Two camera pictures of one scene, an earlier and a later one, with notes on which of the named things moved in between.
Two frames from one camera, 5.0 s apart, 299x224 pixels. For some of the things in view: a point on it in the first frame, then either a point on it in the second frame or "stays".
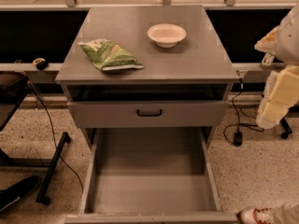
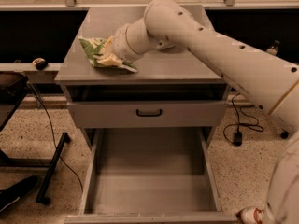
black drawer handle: (149, 114) stays
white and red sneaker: (257, 216) stays
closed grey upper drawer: (148, 114) stays
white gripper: (288, 44) to (120, 45)
